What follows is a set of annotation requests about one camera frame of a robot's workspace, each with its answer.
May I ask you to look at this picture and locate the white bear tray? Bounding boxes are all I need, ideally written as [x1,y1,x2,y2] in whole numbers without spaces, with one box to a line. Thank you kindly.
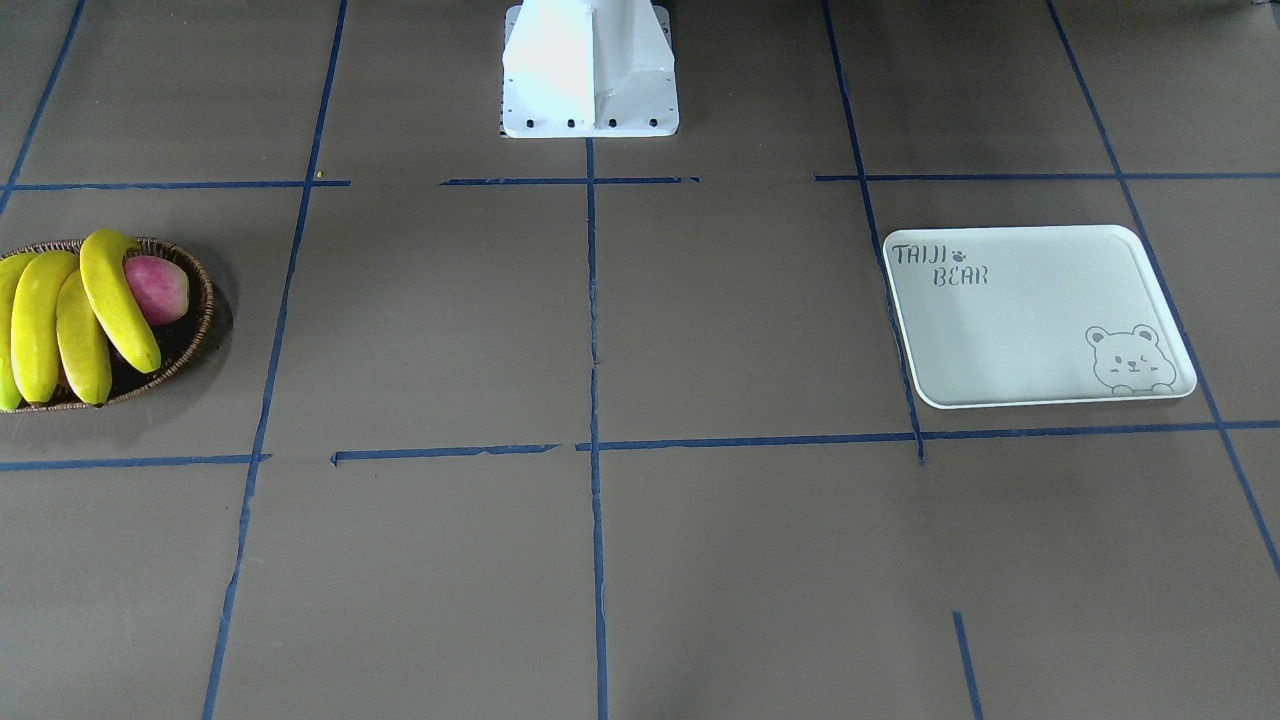
[882,225,1198,410]

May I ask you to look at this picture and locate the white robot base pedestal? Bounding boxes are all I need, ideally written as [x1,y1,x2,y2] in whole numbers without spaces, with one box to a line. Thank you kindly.
[500,1,680,138]

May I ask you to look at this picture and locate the yellow-green banana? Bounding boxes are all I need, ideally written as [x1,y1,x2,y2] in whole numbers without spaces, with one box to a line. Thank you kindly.
[0,252,37,413]

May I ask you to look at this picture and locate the yellow banana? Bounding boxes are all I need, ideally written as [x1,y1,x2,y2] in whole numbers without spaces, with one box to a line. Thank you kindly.
[10,250,79,405]
[55,270,113,407]
[79,229,163,374]

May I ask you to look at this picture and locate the pink red apple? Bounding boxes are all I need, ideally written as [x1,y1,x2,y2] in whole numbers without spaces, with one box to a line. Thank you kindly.
[123,255,189,327]

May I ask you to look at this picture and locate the brown wicker basket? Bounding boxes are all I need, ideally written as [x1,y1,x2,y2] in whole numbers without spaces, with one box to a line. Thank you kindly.
[3,236,230,416]

